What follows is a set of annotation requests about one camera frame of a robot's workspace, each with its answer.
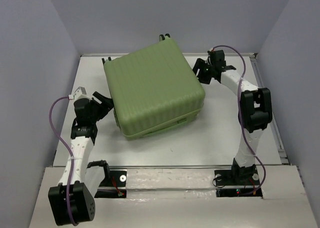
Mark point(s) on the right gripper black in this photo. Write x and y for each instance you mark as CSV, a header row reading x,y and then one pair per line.
x,y
200,63

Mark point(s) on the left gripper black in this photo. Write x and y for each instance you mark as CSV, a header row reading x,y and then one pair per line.
x,y
107,105

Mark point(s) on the green hard-shell suitcase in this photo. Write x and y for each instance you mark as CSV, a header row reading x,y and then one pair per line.
x,y
153,89

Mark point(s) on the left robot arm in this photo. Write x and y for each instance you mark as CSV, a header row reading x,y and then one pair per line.
x,y
72,199

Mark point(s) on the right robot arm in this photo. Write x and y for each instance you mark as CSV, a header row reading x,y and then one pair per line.
x,y
254,115

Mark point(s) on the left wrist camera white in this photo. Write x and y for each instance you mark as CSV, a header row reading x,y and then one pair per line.
x,y
79,93

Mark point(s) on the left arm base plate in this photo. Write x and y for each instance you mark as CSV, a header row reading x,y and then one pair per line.
x,y
115,186

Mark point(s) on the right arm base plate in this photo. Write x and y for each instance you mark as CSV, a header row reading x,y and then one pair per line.
x,y
226,186

